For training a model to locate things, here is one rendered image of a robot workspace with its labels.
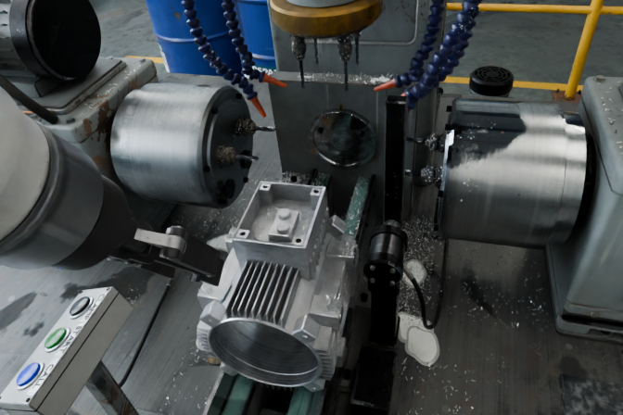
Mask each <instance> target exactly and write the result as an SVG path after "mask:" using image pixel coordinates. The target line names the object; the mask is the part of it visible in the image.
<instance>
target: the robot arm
mask: <svg viewBox="0 0 623 415"><path fill-rule="evenodd" d="M221 253H222V252H221V251H220V250H218V249H215V248H213V247H212V246H210V245H207V244H205V243H204V242H202V241H200V240H198V239H197V238H195V237H194V236H192V235H190V234H188V232H187V231H186V230H185V229H183V227H181V226H172V227H171V228H168V229H167V231H166V234H164V233H163V232H162V228H161V227H160V226H158V225H157V224H154V223H152V222H149V221H147V220H143V219H142V217H141V216H140V215H139V214H137V213H134V212H132V211H130V209H129V206H128V203H127V199H126V197H125V195H124V193H123V191H122V189H121V188H120V187H119V186H118V185H117V184H116V183H115V182H113V181H111V180H110V179H108V178H106V177H105V176H103V175H101V174H100V172H99V170H98V167H97V165H96V164H95V162H94V161H93V160H92V159H91V158H90V157H89V156H87V155H86V154H85V153H84V152H83V151H82V150H80V149H78V148H76V147H75V146H73V145H71V144H70V143H68V142H66V140H64V139H62V138H60V137H59V136H57V135H55V134H54V133H52V132H51V131H50V130H49V129H48V128H46V127H45V126H44V125H43V124H42V123H40V122H38V121H36V120H34V119H31V118H29V117H28V116H27V115H25V114H24V113H23V112H22V111H21V110H20V109H19V107H18V106H17V104H16V103H15V101H14V100H13V99H12V97H11V96H10V95H9V94H8V93H7V92H6V91H5V90H4V89H3V88H2V87H1V86H0V265H2V266H6V267H9V268H14V269H18V270H37V269H42V268H46V267H48V266H51V267H55V268H57V269H61V270H85V269H88V268H91V267H93V266H94V265H96V264H98V263H100V262H101V261H103V260H104V259H105V258H106V259H107V260H116V259H119V260H122V261H124V262H125V263H126V264H134V263H135V262H136V263H135V267H136V268H139V269H142V270H147V271H150V272H153V273H156V274H158V275H161V276H164V277H167V278H173V276H174V273H175V269H179V270H185V275H186V276H188V277H190V278H189V281H192V282H197V283H199V282H200V281H202V282H203V283H208V284H211V285H213V286H219V283H220V279H221V276H222V272H223V264H224V260H223V259H221V258H220V257H221Z"/></svg>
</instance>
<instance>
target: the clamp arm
mask: <svg viewBox="0 0 623 415"><path fill-rule="evenodd" d="M407 117H408V96H405V95H387V98H386V101H385V151H384V217H383V225H387V223H388V225H392V222H395V223H394V226H398V227H399V228H402V211H403V192H404V173H405V155H406V135H407Z"/></svg>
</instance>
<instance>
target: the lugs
mask: <svg viewBox="0 0 623 415"><path fill-rule="evenodd" d="M327 226H328V232H329V233H331V234H332V235H333V236H334V237H335V238H338V237H339V236H340V235H342V234H344V233H345V230H346V226H347V223H346V222H345V221H343V220H342V219H341V218H339V217H338V216H337V215H334V216H333V217H331V218H330V219H329V223H328V224H327ZM224 311H225V306H223V305H222V304H220V303H219V302H217V301H216V300H213V301H212V302H210V303H209V304H208V305H207V306H206V307H205V308H204V310H203V312H202V314H201V316H200V318H199V319H200V320H201V321H203V322H204V323H206V324H208V325H209V326H210V327H212V326H214V325H215V324H217V323H219V322H221V319H222V316H223V313H224ZM319 330H320V324H319V323H318V322H317V321H315V320H313V319H312V318H310V317H309V316H308V315H304V316H302V317H300V318H298V319H297V320H296V323H295V326H294V330H293V333H292V334H293V335H295V336H296V337H297V338H298V339H300V340H301V341H303V342H304V343H305V344H308V343H310V342H312V341H314V340H316V339H317V336H318V333H319ZM220 370H222V371H224V372H226V373H227V374H229V375H231V376H235V375H237V374H238V373H237V372H235V371H233V370H231V369H230V368H228V367H227V366H226V365H224V364H223V363H221V366H220ZM324 384H325V380H322V379H317V380H316V381H314V382H313V383H311V384H307V385H303V386H304V387H305V388H307V389H308V390H310V391H311V392H316V391H319V390H322V389H324Z"/></svg>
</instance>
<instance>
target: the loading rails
mask: <svg viewBox="0 0 623 415"><path fill-rule="evenodd" d="M326 174H327V175H326ZM326 174H323V175H325V176H323V175H322V173H321V172H320V174H318V169H313V171H312V173H311V177H310V179H309V181H308V183H307V185H313V186H318V185H319V186H321V185H322V186H324V187H326V194H327V205H328V210H329V219H330V218H331V217H333V215H334V212H335V211H334V198H333V185H332V174H330V173H326ZM329 175H330V177H329ZM319 176H320V177H319ZM322 176H323V177H325V178H324V179H323V177H322ZM315 179H317V180H315ZM318 179H319V180H318ZM359 179H360V181H361V182H362V181H363V179H365V181H363V183H361V182H360V181H359ZM366 180H367V181H366ZM317 181H318V182H317ZM319 182H321V184H320V183H319ZM365 182H366V184H365ZM368 182H369V183H368ZM316 183H317V185H316ZM358 183H361V185H360V186H361V187H360V186H359V185H358V186H359V189H358V186H356V185H357V184H358ZM367 183H368V184H367ZM356 185H355V186H356V187H357V188H356V187H355V188H356V189H355V188H354V191H353V193H354V196H353V197H352V200H353V201H352V202H351V200H350V206H349V209H348V212H349V214H350V217H347V218H346V219H345V222H346V223H347V225H348V226H346V229H347V230H346V231H345V233H344V234H347V235H351V236H354V238H353V239H354V240H355V241H356V244H357V245H358V247H357V248H359V251H358V253H359V260H358V265H357V270H356V273H355V278H354V282H357V284H358V295H357V300H356V305H355V308H348V312H347V317H346V320H345V325H344V330H343V334H342V337H345V338H346V348H347V350H346V355H345V359H344V364H343V367H342V368H341V367H337V366H336V367H335V372H334V374H333V377H331V380H325V384H324V389H322V390H319V391H316V392H311V391H310V390H308V389H307V388H305V387H304V386H300V387H299V390H298V391H296V388H294V391H293V395H292V397H291V400H290V404H289V407H288V410H287V412H283V411H280V410H275V409H269V407H270V405H271V402H272V399H273V394H274V391H275V388H276V387H275V388H274V389H273V387H272V386H271V385H269V388H268V387H267V386H266V384H263V386H261V384H260V382H257V384H255V383H254V381H253V380H251V381H250V382H249V381H248V378H247V377H245V376H243V375H241V374H239V373H238V374H237V375H235V376H231V375H229V374H227V373H226V372H224V371H221V372H220V375H219V377H218V379H217V382H216V384H215V385H214V388H213V390H212V392H211V394H210V398H209V400H208V403H207V405H206V407H205V409H204V411H203V413H202V415H336V412H337V404H338V400H339V397H340V392H346V393H350V394H351V392H352V387H353V383H354V379H355V374H356V370H357V367H352V366H348V365H347V363H348V358H349V354H350V347H351V342H352V331H351V323H352V319H353V314H354V311H356V312H361V313H367V314H371V292H367V291H362V290H360V286H361V282H362V275H363V267H364V262H365V260H366V258H367V255H368V250H370V239H371V234H372V231H373V230H374V226H375V219H376V174H372V176H371V178H367V177H360V178H359V177H358V179H357V182H356ZM363 187H364V188H363ZM361 188H362V189H361ZM357 189H358V190H357ZM356 190H357V191H358V192H359V193H358V194H357V191H356ZM366 191H367V193H366ZM356 194H357V195H356ZM362 197H363V198H362ZM364 198H365V199H364ZM356 200H357V202H355V201H356ZM362 201H363V202H362ZM360 202H361V204H360ZM354 203H355V204H354ZM359 204H360V205H359ZM356 205H357V206H356ZM350 209H351V210H352V211H353V212H352V211H351V210H350ZM358 209H359V213H358V211H357V210H358ZM361 210H362V211H361ZM347 214H348V213H347ZM349 214H348V215H349ZM351 214H352V215H353V214H354V215H356V214H357V217H356V216H354V217H356V218H354V217H353V219H351V218H352V215H351ZM356 220H358V221H356ZM358 223H359V225H358ZM353 224H354V225H353ZM350 225H351V226H350ZM357 227H358V228H357ZM355 228H356V230H355ZM350 231H351V232H352V233H354V234H351V233H350Z"/></svg>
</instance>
